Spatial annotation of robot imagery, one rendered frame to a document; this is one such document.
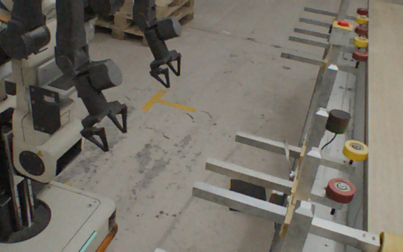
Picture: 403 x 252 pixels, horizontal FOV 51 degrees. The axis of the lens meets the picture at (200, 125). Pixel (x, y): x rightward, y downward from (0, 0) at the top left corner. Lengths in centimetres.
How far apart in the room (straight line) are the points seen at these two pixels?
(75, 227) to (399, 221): 129
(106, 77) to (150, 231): 137
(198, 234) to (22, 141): 114
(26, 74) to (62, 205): 81
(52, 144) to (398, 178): 113
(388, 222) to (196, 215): 136
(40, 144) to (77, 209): 59
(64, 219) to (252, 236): 99
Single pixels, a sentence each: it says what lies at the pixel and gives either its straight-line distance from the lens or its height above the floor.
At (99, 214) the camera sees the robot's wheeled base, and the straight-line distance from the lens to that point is 200.
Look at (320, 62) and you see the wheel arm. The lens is 246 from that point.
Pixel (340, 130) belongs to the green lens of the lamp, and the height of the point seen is 108.
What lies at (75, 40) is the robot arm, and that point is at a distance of 107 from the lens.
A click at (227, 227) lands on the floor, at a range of 238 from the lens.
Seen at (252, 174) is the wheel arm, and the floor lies 86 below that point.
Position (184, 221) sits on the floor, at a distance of 237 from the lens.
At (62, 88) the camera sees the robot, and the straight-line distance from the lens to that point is 136.
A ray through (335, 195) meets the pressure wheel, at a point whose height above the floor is 89.
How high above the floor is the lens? 165
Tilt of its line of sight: 31 degrees down
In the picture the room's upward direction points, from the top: 7 degrees clockwise
